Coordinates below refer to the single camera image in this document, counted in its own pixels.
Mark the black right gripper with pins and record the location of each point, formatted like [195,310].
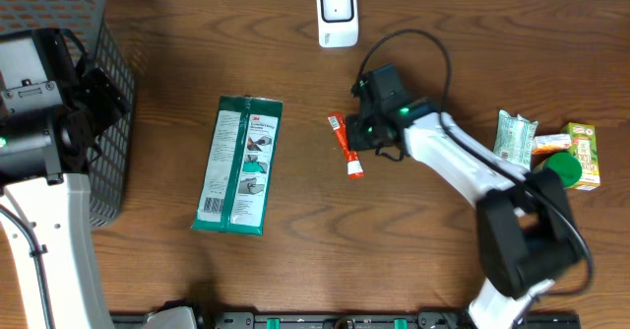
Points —
[356,138]

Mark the red Nescafe coffee stick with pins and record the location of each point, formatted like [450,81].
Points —
[354,168]

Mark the green white package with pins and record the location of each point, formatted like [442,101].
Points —
[237,179]

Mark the light blue wipes pack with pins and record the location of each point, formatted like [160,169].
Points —
[514,139]

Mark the orange snack packet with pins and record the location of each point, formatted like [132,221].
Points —
[549,144]

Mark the green lid jar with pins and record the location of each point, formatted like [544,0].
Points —
[566,166]

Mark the green tea carton box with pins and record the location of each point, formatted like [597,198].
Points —
[584,149]

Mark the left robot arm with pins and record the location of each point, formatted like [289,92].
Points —
[53,109]

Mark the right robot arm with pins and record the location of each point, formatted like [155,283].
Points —
[526,232]

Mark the grey plastic mesh basket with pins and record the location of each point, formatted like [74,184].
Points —
[85,18]

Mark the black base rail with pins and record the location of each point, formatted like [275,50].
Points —
[426,319]

